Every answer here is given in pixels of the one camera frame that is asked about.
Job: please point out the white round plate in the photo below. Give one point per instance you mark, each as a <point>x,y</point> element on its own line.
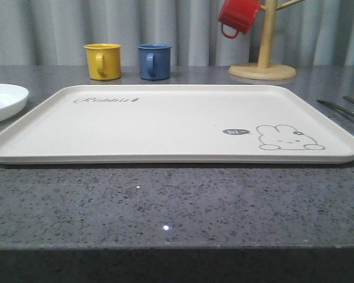
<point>13,99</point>

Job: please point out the silver metal fork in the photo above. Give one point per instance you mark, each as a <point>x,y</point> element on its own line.
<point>339,108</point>

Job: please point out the blue mug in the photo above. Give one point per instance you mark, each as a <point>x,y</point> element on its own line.
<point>154,61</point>

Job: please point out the beige rabbit serving tray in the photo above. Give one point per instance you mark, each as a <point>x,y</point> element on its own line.
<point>175,123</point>

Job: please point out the yellow mug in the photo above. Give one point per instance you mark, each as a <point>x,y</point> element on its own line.
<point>104,61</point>

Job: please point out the wooden mug tree stand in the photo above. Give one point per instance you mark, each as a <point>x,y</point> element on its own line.
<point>263,69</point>

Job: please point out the red mug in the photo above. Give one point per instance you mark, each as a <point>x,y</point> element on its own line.
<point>239,15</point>

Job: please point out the grey curtain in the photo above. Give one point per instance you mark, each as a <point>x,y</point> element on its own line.
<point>55,32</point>

